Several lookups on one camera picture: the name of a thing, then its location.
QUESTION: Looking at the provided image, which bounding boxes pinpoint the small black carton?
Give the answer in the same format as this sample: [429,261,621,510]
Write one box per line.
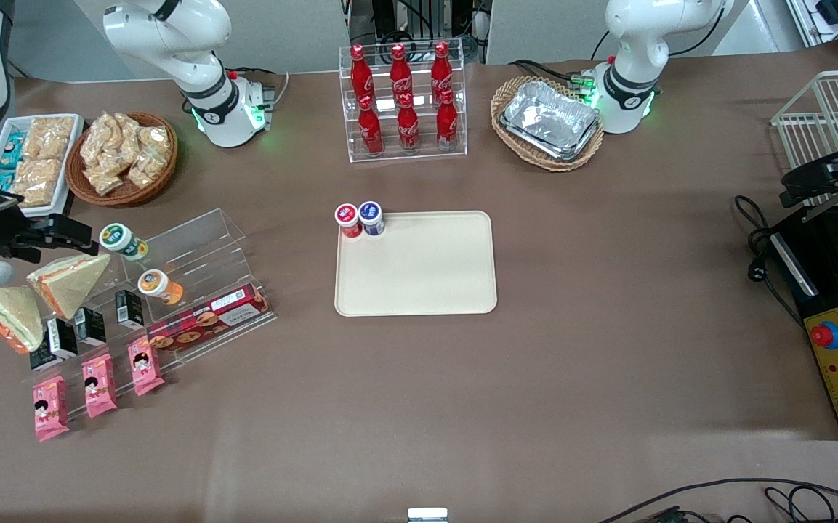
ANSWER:
[114,288,145,330]
[47,316,78,360]
[28,333,63,372]
[73,306,108,347]

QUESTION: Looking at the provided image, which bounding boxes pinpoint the blue gum jar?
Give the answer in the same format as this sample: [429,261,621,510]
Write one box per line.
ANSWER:
[358,201,386,238]

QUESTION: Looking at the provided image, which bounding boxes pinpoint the white rectangular dish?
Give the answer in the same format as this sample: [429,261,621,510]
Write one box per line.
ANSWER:
[0,113,86,219]

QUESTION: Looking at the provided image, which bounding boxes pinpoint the beige plastic tray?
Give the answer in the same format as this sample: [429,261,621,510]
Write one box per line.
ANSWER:
[334,211,499,318]

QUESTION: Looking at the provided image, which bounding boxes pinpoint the pink snack packet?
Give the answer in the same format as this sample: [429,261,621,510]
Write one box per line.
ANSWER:
[33,375,71,443]
[127,336,166,397]
[81,353,119,420]

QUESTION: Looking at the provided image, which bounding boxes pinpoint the clear acrylic bottle rack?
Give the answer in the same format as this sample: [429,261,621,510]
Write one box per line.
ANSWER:
[338,38,469,164]

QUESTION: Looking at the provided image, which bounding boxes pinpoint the clear bag of fried snacks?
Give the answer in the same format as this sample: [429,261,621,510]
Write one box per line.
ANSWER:
[84,165,126,196]
[114,112,143,158]
[80,114,118,169]
[138,124,173,158]
[126,148,167,189]

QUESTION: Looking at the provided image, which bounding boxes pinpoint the grey arm base cable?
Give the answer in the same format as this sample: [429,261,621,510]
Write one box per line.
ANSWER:
[225,66,291,111]

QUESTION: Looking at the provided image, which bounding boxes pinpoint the white wire basket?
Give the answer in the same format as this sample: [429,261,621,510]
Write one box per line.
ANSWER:
[770,68,838,212]

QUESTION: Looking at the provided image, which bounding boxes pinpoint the aluminium foil tray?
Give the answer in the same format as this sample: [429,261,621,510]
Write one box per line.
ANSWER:
[499,79,602,161]

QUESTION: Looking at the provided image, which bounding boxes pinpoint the clear acrylic tiered stand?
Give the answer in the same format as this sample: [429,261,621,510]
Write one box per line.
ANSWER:
[29,208,278,420]

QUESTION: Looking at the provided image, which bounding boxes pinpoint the red cookie box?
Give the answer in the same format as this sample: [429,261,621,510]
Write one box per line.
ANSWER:
[145,284,273,353]

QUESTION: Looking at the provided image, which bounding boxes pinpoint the red cola bottle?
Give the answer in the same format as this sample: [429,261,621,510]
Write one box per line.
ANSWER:
[396,92,422,153]
[389,43,414,100]
[349,44,375,103]
[357,94,385,156]
[430,41,455,96]
[435,88,460,150]

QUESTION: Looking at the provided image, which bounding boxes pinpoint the orange gum jar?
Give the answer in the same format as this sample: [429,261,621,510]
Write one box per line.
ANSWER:
[137,268,185,307]

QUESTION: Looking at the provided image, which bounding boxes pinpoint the red gum jar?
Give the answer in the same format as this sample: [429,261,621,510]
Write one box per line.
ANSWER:
[334,203,363,239]

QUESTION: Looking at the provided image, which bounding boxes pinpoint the black sealing machine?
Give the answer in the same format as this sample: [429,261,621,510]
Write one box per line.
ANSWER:
[766,202,838,442]

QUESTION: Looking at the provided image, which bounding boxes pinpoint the black power cable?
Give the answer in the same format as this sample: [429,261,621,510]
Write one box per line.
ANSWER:
[734,194,806,329]

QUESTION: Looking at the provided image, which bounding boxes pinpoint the triangle sandwich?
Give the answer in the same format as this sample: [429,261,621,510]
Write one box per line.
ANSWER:
[25,252,113,321]
[0,284,46,356]

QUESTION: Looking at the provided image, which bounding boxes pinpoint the black equipment stand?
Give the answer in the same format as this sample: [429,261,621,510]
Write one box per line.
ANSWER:
[345,0,493,63]

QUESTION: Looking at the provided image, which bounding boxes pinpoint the black arm base cable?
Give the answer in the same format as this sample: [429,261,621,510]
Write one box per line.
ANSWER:
[509,59,595,92]

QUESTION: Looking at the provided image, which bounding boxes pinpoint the tan wicker basket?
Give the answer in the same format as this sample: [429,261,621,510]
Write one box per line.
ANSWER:
[491,75,605,173]

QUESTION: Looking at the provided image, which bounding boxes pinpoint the clear bag of crackers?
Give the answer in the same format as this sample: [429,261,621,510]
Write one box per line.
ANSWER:
[10,158,65,209]
[25,115,76,161]

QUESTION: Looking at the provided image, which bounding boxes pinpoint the brown wicker snack basket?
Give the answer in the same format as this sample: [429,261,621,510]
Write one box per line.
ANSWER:
[65,110,179,208]

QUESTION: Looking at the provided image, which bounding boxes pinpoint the green gum jar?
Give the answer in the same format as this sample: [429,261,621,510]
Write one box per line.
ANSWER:
[99,222,150,263]

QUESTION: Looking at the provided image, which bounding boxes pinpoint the black machine lever handle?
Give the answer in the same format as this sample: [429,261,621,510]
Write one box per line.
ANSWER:
[780,126,838,208]

